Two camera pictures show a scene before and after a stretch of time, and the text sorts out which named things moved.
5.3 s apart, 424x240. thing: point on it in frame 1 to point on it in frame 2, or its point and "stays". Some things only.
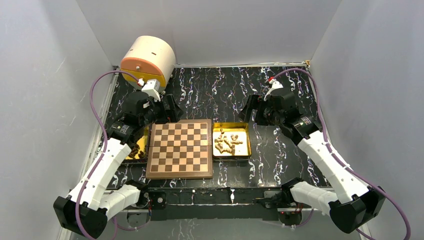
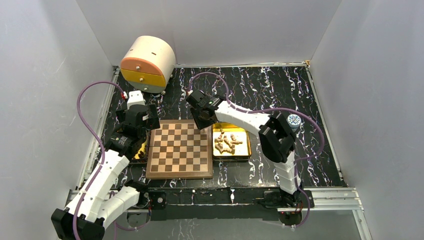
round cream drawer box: [148, 58] stays
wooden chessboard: [180, 149] stays
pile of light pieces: [224, 145] stays
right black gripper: [257, 102] to [200, 125]
